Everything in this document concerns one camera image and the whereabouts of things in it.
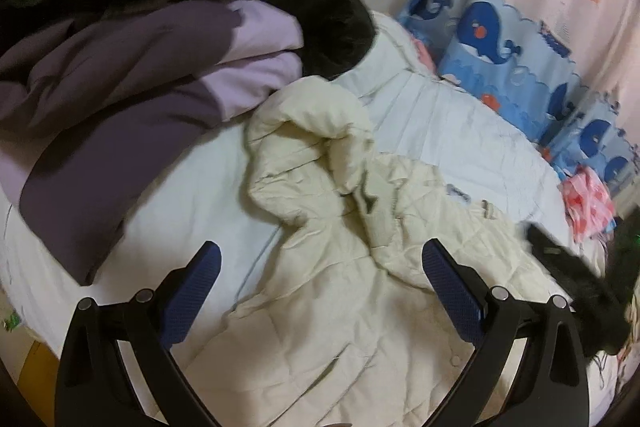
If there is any pink checked cloth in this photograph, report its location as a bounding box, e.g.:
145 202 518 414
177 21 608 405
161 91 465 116
560 166 615 244

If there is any pink curtain with blue whales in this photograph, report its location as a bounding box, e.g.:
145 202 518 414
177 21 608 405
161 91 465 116
399 0 639 194

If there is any purple and lilac garment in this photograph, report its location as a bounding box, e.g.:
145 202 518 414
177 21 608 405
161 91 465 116
1 0 303 286

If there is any cream quilted padded jacket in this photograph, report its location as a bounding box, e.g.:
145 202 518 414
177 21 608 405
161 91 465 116
186 77 559 426

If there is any white striped bed duvet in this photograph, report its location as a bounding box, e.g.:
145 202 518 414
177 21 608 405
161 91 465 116
0 10 626 427

